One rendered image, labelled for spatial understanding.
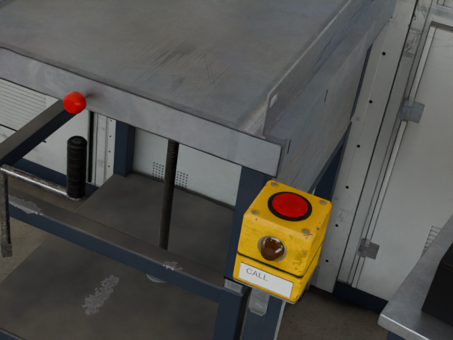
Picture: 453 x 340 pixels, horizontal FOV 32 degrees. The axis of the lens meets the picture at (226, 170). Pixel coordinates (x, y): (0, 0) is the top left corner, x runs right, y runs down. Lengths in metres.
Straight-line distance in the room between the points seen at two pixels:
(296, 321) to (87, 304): 0.56
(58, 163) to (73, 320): 0.68
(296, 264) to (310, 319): 1.17
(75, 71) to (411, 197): 0.94
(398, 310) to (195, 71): 0.47
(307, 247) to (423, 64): 0.91
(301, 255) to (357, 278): 1.18
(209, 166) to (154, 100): 0.91
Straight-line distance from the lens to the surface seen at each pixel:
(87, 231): 1.37
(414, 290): 1.04
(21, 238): 2.16
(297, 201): 0.87
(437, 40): 1.66
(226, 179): 2.01
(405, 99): 1.72
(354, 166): 1.86
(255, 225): 0.85
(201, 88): 1.16
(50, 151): 2.26
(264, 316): 0.96
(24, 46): 1.24
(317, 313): 2.05
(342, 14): 1.34
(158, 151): 2.07
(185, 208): 2.00
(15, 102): 2.25
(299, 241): 0.84
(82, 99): 1.15
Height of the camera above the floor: 1.42
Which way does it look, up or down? 35 degrees down
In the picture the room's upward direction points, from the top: 9 degrees clockwise
